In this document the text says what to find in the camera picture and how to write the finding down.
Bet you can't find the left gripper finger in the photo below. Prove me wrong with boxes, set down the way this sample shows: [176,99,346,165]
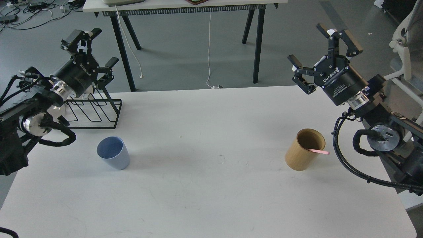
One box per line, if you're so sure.
[61,28,102,56]
[94,57,119,90]

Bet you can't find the black wire dish rack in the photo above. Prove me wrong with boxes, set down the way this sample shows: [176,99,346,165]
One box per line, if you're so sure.
[63,88,123,130]

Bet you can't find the white background table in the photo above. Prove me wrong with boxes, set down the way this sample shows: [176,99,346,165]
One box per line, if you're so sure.
[83,0,288,92]

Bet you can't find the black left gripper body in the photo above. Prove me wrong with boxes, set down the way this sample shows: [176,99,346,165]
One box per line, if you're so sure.
[50,55,99,99]

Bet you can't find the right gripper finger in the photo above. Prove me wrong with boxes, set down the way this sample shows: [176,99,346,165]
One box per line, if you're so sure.
[316,23,364,59]
[287,55,316,95]

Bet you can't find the floor cables and power strips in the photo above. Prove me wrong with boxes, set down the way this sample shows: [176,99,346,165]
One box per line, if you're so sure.
[0,0,85,32]

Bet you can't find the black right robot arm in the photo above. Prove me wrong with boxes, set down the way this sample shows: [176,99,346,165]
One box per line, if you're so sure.
[288,24,422,196]

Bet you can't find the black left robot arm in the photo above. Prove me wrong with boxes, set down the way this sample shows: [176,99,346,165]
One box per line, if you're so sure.
[0,28,122,176]

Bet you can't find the white office chair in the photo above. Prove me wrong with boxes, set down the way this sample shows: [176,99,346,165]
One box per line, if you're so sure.
[386,0,422,125]

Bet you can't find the wooden cylinder holder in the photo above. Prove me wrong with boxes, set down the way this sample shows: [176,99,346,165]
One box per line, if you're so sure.
[285,128,326,171]

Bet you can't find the white hanging cable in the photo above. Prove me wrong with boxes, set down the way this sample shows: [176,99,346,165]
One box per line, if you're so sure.
[206,13,221,90]
[114,6,144,79]

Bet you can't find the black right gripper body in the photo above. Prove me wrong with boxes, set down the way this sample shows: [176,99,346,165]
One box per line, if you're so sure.
[314,56,368,106]

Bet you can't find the blue cup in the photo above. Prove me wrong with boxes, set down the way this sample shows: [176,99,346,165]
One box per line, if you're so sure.
[96,137,130,170]

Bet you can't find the pink chopstick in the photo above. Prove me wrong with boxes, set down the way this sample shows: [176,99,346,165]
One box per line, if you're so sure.
[307,149,330,155]

